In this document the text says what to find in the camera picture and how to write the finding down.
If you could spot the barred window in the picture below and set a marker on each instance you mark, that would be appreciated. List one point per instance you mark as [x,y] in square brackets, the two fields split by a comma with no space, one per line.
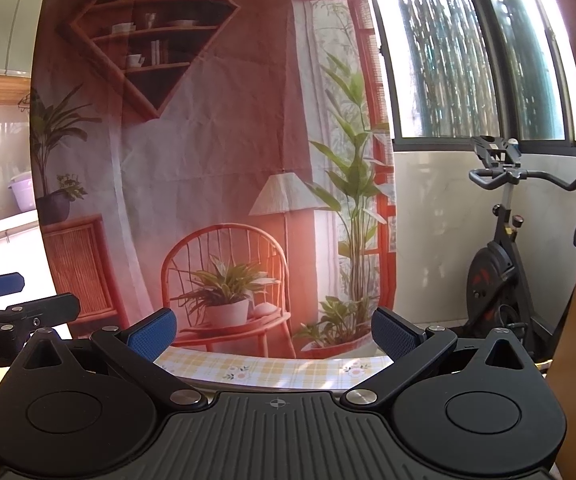
[443,60]

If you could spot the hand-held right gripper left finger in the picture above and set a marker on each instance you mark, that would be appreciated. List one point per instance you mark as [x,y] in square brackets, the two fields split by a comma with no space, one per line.
[150,332]

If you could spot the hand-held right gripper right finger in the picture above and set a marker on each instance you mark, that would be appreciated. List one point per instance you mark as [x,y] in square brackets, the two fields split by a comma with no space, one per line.
[398,335]

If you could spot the black exercise bike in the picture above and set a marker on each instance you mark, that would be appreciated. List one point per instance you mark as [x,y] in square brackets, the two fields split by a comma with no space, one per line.
[493,280]

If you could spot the printed backdrop cloth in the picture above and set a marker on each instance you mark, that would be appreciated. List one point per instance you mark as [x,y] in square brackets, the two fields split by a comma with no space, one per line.
[207,135]

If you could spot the purple plastic basin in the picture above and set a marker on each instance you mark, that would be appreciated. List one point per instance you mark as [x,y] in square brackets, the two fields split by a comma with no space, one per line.
[22,193]

